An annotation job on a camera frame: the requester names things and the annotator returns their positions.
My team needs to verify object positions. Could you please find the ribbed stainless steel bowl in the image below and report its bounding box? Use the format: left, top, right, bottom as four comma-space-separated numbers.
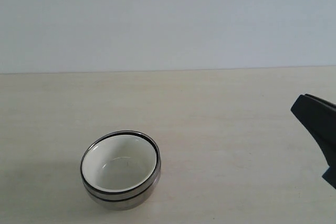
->
80, 130, 161, 201

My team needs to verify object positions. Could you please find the white ceramic bowl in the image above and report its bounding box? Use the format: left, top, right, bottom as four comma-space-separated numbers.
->
81, 134, 158, 193

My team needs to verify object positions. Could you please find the smooth stainless steel bowl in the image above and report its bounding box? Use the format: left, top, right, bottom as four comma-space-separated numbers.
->
83, 166, 161, 210

